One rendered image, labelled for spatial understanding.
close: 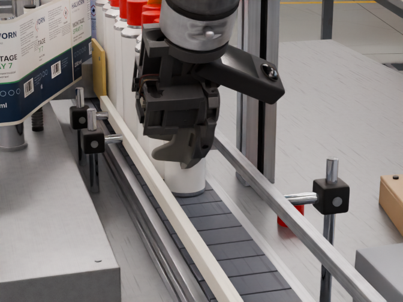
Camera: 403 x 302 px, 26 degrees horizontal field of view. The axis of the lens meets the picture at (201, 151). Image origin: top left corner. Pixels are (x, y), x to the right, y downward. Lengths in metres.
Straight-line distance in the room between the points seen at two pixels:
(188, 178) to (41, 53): 0.37
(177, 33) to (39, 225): 0.29
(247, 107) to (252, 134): 0.04
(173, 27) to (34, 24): 0.47
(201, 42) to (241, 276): 0.24
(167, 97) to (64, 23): 0.52
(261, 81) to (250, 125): 0.28
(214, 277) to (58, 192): 0.35
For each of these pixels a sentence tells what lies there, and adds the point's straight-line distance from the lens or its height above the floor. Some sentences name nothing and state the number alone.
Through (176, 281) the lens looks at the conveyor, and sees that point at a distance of 0.91.
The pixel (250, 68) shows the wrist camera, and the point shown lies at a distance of 0.94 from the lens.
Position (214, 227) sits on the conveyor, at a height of 0.88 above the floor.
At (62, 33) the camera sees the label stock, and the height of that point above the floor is 1.01.
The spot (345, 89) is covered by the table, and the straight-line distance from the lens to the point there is 1.76.
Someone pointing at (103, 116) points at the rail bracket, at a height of 0.91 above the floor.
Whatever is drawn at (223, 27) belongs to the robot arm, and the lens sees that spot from 0.85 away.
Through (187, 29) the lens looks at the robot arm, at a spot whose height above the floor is 1.12.
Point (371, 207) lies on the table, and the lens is 1.19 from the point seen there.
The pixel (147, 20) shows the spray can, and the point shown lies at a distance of 1.12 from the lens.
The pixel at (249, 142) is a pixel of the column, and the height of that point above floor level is 0.90.
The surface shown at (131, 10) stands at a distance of 1.21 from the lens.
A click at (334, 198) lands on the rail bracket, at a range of 0.87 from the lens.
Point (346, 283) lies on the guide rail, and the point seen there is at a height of 0.95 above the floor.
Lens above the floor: 1.28
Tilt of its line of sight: 19 degrees down
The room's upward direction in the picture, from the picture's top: straight up
